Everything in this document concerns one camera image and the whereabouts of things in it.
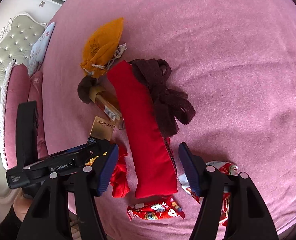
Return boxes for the person's left forearm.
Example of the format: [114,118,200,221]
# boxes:
[0,192,40,233]

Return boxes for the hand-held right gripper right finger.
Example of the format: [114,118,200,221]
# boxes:
[178,142,279,240]

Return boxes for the red snack packet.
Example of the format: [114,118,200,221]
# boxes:
[127,195,186,221]

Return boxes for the black and gold box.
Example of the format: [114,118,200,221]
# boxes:
[84,116,115,167]

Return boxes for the pink pillow with rope trim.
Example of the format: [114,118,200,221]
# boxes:
[0,59,31,170]

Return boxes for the brown fabric ribbon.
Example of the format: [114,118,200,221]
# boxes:
[130,58,196,137]

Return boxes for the light blue printed pillow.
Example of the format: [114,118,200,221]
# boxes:
[28,22,56,77]

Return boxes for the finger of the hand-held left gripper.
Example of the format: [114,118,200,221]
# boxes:
[49,142,106,162]

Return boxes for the orange drawstring pouch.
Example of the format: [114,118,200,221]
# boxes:
[80,17,127,78]

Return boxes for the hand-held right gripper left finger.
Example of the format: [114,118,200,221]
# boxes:
[16,144,120,240]

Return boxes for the pink blanket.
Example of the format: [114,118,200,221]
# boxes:
[37,0,296,240]

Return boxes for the long red fabric pouch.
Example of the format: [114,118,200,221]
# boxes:
[107,60,180,198]

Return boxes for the red cloth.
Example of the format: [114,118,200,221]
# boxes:
[110,144,131,198]

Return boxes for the red silver wrapper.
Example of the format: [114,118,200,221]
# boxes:
[178,160,238,227]

